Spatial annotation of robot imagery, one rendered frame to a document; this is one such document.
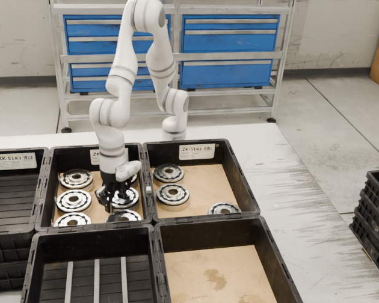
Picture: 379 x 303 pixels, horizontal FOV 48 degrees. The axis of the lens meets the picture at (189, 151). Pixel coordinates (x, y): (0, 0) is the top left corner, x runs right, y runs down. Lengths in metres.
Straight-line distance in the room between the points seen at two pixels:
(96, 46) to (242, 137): 1.49
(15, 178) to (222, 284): 0.78
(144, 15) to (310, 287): 0.91
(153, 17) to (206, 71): 2.06
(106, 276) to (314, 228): 0.75
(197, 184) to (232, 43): 1.95
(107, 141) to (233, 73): 2.27
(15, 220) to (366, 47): 4.05
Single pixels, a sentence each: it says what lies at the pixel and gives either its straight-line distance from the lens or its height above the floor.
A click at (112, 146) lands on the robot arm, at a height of 1.08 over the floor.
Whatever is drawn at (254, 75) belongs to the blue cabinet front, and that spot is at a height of 0.42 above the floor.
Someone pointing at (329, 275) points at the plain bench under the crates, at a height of 0.70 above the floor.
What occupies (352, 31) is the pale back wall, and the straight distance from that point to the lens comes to 4.64.
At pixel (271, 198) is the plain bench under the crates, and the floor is 0.70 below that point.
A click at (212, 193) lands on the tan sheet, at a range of 1.39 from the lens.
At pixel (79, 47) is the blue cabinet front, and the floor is 0.66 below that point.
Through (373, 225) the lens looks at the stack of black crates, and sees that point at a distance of 2.12.
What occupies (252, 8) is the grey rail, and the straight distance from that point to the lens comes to 3.17.
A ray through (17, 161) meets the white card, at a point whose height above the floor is 0.89.
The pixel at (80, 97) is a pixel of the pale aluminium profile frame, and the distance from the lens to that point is 3.23.
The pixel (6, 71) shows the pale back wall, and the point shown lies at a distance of 4.18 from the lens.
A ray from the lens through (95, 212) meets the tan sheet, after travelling 1.32.
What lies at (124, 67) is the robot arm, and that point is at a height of 1.26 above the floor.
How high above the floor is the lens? 1.70
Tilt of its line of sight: 33 degrees down
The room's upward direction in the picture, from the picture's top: 3 degrees clockwise
